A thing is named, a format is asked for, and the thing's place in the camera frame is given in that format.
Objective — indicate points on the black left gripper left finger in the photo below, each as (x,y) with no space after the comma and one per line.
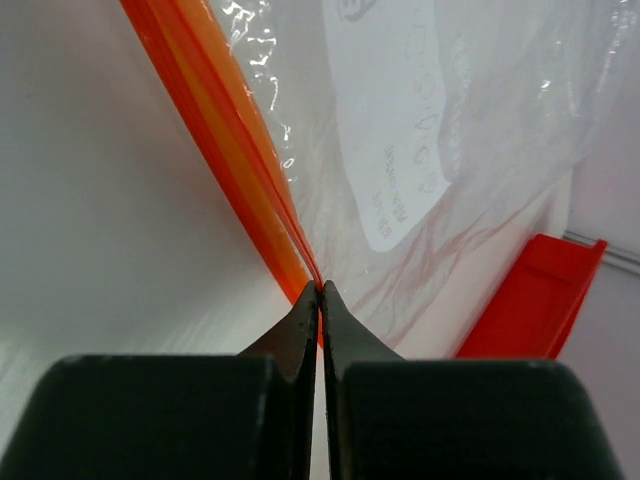
(243,416)

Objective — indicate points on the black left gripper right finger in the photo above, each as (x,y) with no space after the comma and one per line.
(393,418)

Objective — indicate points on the clear zip top bag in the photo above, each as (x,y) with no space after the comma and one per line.
(376,143)

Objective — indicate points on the red plastic tray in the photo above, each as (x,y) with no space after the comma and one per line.
(533,311)

